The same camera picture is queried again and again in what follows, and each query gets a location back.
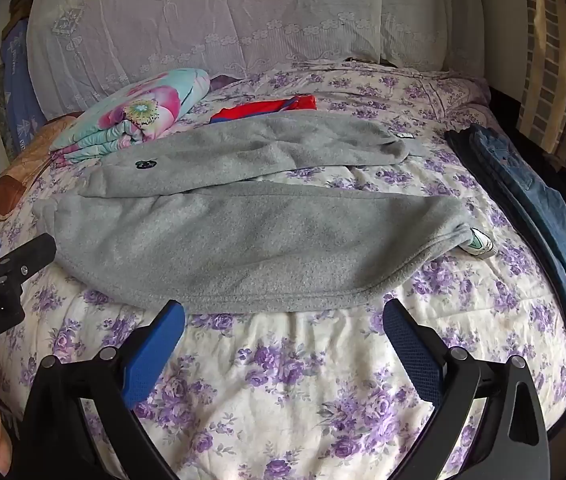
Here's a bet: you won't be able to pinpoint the bed with purple floral sheet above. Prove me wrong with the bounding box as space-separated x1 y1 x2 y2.
0 60 566 480

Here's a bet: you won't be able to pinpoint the grey fleece pants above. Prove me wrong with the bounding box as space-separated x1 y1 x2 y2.
33 110 496 313

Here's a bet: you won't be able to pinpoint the blue jeans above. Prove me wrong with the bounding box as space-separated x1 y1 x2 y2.
468 125 566 428

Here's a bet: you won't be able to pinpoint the white lace cover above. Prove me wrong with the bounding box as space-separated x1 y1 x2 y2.
28 0 486 121

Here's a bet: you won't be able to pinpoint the brown cushion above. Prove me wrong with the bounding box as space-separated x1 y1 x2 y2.
0 115 81 223

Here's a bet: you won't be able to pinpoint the blue patterned cloth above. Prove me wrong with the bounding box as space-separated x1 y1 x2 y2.
0 20 46 161

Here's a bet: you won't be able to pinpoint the red cloth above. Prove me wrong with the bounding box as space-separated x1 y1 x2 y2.
210 95 318 123

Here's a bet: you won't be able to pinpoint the folded turquoise floral blanket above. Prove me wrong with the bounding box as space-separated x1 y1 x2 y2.
50 67 211 166

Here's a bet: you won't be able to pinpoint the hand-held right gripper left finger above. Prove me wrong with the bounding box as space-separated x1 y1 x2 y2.
10 300 186 480

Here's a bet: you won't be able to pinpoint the purple cloth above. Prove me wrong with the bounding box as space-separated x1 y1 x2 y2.
210 75 244 92

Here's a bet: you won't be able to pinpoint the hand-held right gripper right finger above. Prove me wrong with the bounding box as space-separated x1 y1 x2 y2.
383 300 551 480

